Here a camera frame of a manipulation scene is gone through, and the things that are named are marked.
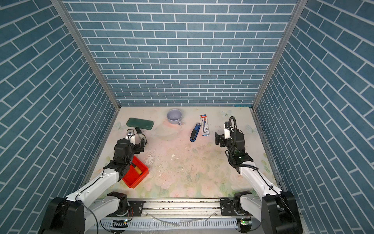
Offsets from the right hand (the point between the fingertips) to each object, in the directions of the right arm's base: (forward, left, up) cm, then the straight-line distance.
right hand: (224, 129), depth 85 cm
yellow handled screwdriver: (-23, +50, -14) cm, 57 cm away
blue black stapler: (+6, +18, -13) cm, 23 cm away
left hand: (-8, +54, -4) cm, 54 cm away
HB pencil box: (+14, +12, -17) cm, 25 cm away
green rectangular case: (+13, +58, -16) cm, 62 cm away
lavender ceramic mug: (+21, +36, -14) cm, 44 cm away
